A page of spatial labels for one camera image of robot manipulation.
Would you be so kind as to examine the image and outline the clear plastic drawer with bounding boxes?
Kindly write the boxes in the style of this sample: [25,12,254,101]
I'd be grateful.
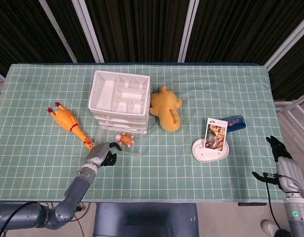
[94,125,145,157]

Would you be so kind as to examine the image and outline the white oval card stand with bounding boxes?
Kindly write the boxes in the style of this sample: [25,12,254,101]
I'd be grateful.
[191,138,229,163]

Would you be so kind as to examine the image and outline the green checked tablecloth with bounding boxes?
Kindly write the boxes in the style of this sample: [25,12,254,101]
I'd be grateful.
[0,63,287,203]

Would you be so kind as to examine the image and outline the small brown turtle toy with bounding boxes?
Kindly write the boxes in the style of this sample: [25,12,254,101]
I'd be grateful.
[114,132,135,148]

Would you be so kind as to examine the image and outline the blue rectangular box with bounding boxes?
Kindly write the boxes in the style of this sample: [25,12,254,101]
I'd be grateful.
[222,116,247,134]

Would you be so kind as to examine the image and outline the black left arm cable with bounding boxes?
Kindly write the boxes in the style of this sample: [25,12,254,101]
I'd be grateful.
[0,201,41,237]

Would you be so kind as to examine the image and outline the yellow rubber chicken toy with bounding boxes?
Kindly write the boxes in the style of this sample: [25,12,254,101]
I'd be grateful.
[46,100,96,151]

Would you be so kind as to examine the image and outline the white aluminium frame post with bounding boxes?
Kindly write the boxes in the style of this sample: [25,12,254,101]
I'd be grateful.
[264,12,304,71]
[39,0,77,63]
[72,0,105,62]
[178,0,199,63]

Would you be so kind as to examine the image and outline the loose floor cables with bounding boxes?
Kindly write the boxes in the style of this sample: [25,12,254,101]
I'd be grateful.
[73,202,93,237]

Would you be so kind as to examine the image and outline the white plastic drawer organizer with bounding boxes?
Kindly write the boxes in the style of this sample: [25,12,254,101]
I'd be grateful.
[87,70,152,136]

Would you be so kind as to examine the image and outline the black right hand cable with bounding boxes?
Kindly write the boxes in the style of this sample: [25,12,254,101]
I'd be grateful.
[264,172,281,237]

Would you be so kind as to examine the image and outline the yellow plush animal toy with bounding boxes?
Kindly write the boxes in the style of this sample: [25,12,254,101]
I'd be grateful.
[149,84,184,133]

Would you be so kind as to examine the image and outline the white metal frame rack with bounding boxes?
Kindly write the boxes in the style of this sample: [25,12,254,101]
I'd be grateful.
[274,92,304,151]

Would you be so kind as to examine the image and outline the black pleated curtain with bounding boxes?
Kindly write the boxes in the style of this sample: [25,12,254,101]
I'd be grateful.
[0,0,304,99]

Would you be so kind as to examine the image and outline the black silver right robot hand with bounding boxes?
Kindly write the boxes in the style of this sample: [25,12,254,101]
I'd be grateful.
[252,135,304,195]

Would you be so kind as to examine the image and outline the printed photo card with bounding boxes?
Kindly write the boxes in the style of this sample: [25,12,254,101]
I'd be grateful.
[204,117,228,151]

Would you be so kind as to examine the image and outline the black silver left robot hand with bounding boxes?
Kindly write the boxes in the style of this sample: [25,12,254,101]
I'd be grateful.
[85,142,122,169]

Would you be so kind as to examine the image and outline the blue-grey robot torso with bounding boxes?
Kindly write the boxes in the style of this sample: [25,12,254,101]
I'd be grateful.
[92,202,199,237]

